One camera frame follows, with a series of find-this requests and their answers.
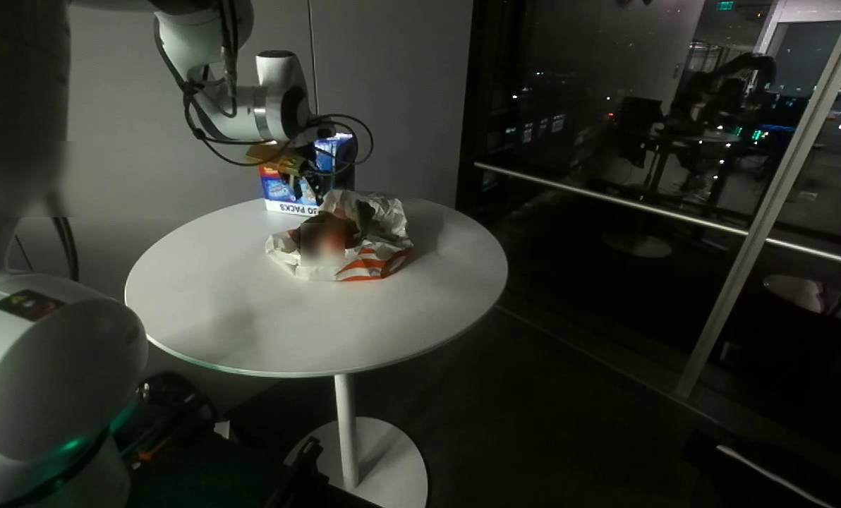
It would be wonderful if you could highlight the white orange plastic bag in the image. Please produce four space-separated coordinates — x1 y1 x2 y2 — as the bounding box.
265 188 416 283

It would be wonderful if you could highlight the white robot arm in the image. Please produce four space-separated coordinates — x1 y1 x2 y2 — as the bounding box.
0 0 307 508

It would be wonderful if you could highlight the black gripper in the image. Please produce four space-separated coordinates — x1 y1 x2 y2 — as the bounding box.
265 147 316 195

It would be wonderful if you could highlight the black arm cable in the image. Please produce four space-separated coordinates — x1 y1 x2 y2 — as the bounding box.
42 0 375 285

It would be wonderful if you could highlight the round white table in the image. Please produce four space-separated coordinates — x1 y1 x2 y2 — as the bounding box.
125 201 507 508

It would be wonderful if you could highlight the red plush radish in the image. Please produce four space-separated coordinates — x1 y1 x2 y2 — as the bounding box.
320 219 358 256

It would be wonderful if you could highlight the blue snack variety box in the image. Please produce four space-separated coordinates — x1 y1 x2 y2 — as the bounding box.
256 133 355 215

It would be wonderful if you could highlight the brown plush moose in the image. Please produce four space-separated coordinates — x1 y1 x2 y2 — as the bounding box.
292 212 344 256

